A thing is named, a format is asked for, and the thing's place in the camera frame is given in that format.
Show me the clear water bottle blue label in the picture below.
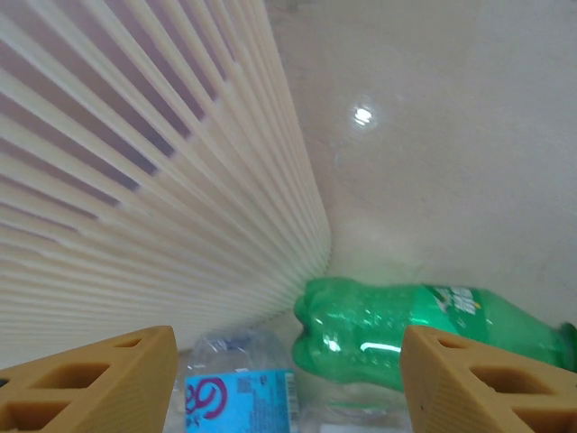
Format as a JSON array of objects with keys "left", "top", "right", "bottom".
[{"left": 183, "top": 327, "right": 301, "bottom": 433}]

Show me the pink mesh basket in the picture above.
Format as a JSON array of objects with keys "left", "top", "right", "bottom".
[{"left": 0, "top": 0, "right": 333, "bottom": 362}]

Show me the green Sprite bottle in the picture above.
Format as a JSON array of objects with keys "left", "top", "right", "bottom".
[{"left": 291, "top": 277, "right": 577, "bottom": 392}]

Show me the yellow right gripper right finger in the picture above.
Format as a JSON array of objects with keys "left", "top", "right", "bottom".
[{"left": 399, "top": 325, "right": 577, "bottom": 433}]

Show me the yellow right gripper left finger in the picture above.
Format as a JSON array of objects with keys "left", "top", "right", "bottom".
[{"left": 0, "top": 325, "right": 180, "bottom": 433}]

